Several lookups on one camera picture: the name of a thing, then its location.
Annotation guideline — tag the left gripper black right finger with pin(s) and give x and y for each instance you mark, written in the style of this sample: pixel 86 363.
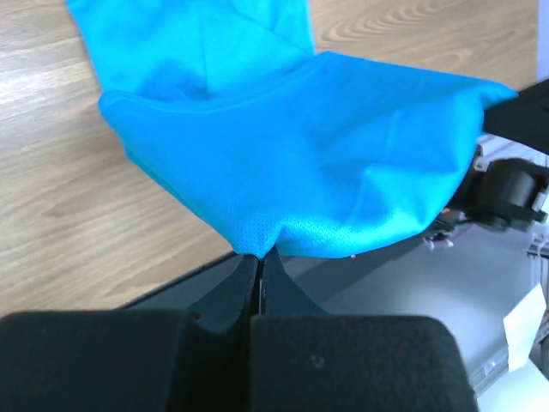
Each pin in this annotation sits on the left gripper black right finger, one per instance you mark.
pixel 304 359

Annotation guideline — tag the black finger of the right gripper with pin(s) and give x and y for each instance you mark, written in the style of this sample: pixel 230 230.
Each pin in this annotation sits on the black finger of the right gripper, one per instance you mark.
pixel 523 119

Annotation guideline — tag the teal t-shirt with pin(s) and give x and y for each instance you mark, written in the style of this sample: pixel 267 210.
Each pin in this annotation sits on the teal t-shirt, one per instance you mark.
pixel 227 106

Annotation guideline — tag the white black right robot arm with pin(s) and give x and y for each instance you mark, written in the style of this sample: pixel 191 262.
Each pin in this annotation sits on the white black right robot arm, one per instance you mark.
pixel 509 194

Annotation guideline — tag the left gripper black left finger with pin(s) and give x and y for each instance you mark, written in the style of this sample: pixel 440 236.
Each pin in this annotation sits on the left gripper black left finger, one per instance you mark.
pixel 130 359

